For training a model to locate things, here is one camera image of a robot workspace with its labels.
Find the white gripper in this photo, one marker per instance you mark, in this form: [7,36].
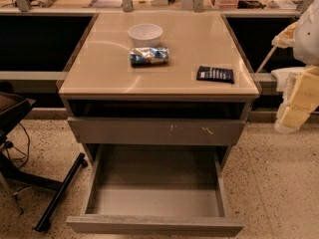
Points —
[307,39]

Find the grey drawer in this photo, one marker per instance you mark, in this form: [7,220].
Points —
[156,190]
[157,131]

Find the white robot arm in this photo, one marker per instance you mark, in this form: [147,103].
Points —
[306,37]

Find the grey drawer cabinet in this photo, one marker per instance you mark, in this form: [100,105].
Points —
[102,83]

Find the grey top drawer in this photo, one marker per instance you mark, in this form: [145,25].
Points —
[157,131]

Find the white pole with black tip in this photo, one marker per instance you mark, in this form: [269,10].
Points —
[268,56]

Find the white bowl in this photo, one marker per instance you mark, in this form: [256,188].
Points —
[145,35]

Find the blue white snack bag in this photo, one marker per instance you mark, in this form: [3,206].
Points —
[149,56]

